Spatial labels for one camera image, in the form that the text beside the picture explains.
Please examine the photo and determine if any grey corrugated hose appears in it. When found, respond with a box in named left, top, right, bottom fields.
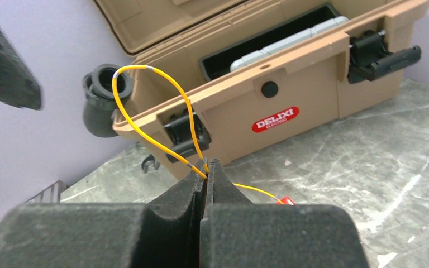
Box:
left=82, top=63, right=135, bottom=138

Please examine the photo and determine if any red small plastic bin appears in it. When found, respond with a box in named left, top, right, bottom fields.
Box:
left=278, top=196, right=295, bottom=205

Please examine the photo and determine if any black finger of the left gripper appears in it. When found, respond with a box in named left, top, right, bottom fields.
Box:
left=0, top=29, right=42, bottom=111

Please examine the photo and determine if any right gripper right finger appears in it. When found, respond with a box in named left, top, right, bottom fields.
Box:
left=199, top=159, right=369, bottom=267

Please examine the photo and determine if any tan open tool case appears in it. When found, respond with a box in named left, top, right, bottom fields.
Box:
left=96, top=1, right=429, bottom=179

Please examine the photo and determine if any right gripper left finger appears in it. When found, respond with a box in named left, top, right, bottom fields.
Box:
left=0, top=171, right=206, bottom=267

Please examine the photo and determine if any black tray in case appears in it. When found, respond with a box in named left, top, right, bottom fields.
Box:
left=199, top=2, right=342, bottom=81

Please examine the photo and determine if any grey plastic organizer box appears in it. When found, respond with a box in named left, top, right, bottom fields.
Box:
left=230, top=16, right=349, bottom=72

